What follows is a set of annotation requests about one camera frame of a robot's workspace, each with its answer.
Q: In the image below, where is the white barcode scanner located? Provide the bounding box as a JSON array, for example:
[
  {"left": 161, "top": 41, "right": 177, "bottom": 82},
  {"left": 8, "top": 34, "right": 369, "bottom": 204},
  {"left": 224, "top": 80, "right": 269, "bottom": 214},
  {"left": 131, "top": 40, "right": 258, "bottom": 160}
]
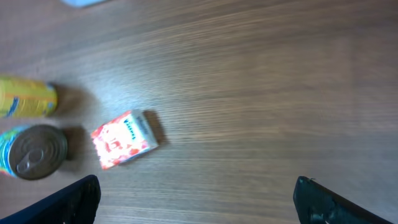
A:
[{"left": 61, "top": 0, "right": 106, "bottom": 8}]

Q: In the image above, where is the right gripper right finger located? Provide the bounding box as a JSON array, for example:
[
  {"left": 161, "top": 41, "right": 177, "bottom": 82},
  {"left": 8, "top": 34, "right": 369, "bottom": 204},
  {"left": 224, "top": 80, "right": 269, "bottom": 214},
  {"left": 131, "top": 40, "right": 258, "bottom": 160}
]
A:
[{"left": 293, "top": 176, "right": 392, "bottom": 224}]

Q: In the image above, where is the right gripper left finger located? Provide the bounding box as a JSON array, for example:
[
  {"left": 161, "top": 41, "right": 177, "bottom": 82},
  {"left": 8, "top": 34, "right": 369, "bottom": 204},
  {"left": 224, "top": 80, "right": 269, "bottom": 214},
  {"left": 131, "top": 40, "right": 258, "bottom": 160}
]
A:
[{"left": 1, "top": 175, "right": 101, "bottom": 224}]

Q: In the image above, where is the colourful tin can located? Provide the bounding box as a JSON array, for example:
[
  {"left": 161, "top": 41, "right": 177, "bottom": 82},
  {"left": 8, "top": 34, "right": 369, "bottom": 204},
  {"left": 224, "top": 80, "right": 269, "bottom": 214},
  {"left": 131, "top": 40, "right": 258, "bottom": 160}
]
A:
[{"left": 1, "top": 124, "right": 68, "bottom": 180}]

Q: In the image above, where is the red snack box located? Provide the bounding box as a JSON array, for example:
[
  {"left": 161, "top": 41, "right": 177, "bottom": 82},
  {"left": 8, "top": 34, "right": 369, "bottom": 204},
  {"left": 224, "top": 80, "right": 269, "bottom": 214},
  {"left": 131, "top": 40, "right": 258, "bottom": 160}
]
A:
[{"left": 91, "top": 110, "right": 159, "bottom": 170}]

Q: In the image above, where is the yellow lidded jar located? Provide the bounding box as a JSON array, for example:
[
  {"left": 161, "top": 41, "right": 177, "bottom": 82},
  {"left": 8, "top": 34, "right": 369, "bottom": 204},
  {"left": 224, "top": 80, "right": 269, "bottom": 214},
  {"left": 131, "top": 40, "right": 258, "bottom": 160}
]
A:
[{"left": 1, "top": 76, "right": 58, "bottom": 118}]

